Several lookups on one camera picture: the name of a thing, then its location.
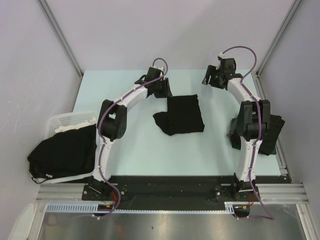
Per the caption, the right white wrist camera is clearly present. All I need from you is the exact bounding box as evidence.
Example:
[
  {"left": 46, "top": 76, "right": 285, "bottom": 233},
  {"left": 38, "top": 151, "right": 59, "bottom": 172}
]
[{"left": 218, "top": 52, "right": 228, "bottom": 59}]

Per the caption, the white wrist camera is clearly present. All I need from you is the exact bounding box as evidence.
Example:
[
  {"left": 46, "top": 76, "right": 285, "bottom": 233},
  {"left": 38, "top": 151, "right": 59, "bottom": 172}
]
[
  {"left": 155, "top": 66, "right": 167, "bottom": 73},
  {"left": 218, "top": 52, "right": 228, "bottom": 59}
]

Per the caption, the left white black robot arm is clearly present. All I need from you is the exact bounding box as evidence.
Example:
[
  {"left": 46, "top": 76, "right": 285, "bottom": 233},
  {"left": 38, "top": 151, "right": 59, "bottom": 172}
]
[{"left": 88, "top": 65, "right": 172, "bottom": 200}]

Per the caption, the aluminium corner post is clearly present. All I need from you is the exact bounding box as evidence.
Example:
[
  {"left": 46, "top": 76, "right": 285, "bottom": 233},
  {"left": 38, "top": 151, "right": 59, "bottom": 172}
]
[
  {"left": 256, "top": 0, "right": 304, "bottom": 76},
  {"left": 36, "top": 0, "right": 84, "bottom": 79}
]

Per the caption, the white plastic laundry basket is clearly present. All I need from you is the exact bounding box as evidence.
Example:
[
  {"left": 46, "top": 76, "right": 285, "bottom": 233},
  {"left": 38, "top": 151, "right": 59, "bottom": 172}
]
[{"left": 27, "top": 111, "right": 98, "bottom": 184}]

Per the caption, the right aluminium side rail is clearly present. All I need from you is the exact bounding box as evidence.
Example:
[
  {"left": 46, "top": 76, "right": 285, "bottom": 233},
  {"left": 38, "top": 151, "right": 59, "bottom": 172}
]
[{"left": 251, "top": 71, "right": 292, "bottom": 178}]

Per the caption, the light blue cable duct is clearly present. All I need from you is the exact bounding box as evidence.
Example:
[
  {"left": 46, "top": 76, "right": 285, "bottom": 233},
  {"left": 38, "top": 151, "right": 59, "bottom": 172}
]
[{"left": 46, "top": 201, "right": 236, "bottom": 214}]

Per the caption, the aluminium frame rail front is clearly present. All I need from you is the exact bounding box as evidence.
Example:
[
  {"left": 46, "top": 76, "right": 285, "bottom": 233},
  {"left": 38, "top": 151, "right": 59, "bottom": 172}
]
[{"left": 36, "top": 183, "right": 309, "bottom": 204}]

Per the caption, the right aluminium corner post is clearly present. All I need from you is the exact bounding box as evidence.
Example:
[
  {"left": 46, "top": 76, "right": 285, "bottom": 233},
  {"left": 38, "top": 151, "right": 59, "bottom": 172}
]
[{"left": 256, "top": 0, "right": 304, "bottom": 76}]

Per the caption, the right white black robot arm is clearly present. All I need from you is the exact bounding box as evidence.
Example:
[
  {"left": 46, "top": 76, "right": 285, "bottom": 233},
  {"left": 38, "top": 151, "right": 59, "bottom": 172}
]
[{"left": 202, "top": 54, "right": 271, "bottom": 183}]

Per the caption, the left aluminium corner post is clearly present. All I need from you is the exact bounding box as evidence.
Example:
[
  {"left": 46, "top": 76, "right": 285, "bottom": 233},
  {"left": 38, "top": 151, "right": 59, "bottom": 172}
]
[{"left": 36, "top": 0, "right": 84, "bottom": 79}]

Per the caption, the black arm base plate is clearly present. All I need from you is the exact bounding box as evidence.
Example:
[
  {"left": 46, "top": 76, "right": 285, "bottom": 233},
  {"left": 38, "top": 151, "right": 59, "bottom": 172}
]
[{"left": 81, "top": 176, "right": 259, "bottom": 213}]

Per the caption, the black t shirt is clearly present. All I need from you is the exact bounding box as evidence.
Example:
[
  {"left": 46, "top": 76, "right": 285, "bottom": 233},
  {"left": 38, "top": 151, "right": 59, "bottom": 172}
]
[{"left": 153, "top": 94, "right": 205, "bottom": 136}]

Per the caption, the green folded shirt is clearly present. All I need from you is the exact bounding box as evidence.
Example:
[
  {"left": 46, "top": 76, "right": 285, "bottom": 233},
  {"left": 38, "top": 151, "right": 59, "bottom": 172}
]
[{"left": 228, "top": 118, "right": 277, "bottom": 156}]

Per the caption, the white cloth in basket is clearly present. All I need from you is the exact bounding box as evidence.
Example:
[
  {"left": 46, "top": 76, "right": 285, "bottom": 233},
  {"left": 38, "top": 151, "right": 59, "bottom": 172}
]
[{"left": 54, "top": 117, "right": 97, "bottom": 134}]

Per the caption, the grey folded shirt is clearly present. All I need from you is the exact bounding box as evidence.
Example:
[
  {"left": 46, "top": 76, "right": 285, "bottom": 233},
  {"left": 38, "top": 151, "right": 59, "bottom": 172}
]
[{"left": 227, "top": 121, "right": 238, "bottom": 138}]

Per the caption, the black folded shirt on stack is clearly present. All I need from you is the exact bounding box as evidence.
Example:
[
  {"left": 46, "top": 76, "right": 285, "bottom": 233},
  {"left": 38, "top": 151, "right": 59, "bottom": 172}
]
[{"left": 231, "top": 113, "right": 286, "bottom": 156}]

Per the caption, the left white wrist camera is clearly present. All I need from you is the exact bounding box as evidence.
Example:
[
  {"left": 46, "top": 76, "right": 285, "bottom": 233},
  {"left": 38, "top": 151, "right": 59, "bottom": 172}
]
[{"left": 155, "top": 66, "right": 167, "bottom": 73}]

